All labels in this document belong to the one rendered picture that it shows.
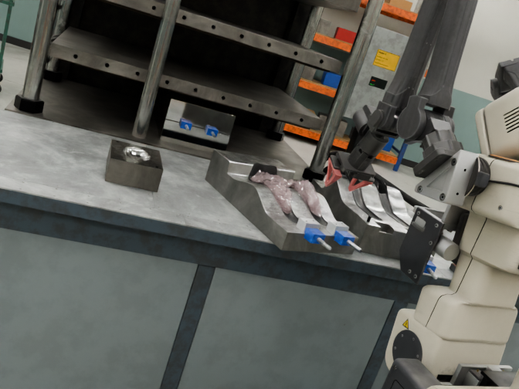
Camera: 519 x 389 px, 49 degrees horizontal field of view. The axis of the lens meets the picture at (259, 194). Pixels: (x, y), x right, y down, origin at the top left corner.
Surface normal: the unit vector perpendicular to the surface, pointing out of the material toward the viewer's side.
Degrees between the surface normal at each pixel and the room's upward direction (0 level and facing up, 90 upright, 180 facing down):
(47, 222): 90
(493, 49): 90
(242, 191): 90
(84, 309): 90
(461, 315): 82
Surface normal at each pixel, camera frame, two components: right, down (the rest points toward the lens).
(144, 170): 0.22, 0.35
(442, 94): 0.40, 0.22
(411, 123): -0.89, -0.16
